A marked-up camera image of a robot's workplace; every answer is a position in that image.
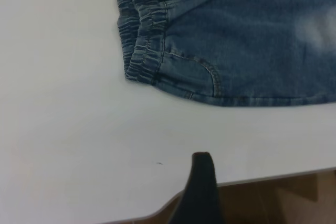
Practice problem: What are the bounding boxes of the blue denim jeans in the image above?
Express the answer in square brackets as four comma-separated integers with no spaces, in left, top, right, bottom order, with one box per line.
[110,0,336,108]

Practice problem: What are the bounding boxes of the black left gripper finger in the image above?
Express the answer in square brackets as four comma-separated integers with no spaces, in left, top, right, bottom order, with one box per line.
[167,151,226,224]

